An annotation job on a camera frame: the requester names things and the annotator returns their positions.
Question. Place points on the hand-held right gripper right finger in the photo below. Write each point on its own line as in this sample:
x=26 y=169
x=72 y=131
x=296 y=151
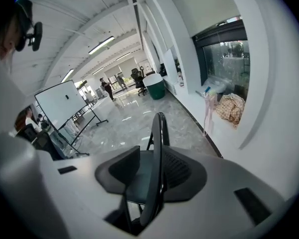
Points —
x=214 y=195

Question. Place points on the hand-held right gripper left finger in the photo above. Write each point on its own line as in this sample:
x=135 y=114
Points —
x=64 y=195

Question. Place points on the black office chair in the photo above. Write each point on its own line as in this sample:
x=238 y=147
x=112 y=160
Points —
x=139 y=80

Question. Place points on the beige plastic bag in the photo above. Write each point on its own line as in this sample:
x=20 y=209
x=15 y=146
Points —
x=208 y=113

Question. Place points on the beige checkered bag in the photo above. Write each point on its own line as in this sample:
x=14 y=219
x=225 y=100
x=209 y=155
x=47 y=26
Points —
x=230 y=107

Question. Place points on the whiteboard on black stand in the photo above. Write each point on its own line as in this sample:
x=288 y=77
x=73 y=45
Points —
x=59 y=101

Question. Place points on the long ceiling light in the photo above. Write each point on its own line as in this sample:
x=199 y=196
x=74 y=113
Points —
x=67 y=75
x=101 y=45

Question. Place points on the small white bottle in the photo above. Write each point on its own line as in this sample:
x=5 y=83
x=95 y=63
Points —
x=181 y=80

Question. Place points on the white-topped dark green tub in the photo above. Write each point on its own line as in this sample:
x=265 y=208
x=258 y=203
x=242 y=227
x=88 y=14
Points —
x=154 y=87

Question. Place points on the dark glass window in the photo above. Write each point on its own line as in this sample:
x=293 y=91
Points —
x=224 y=58

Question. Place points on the person's head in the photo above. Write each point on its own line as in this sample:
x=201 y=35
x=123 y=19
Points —
x=7 y=38

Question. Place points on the black head-worn camera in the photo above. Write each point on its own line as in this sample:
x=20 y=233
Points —
x=36 y=36

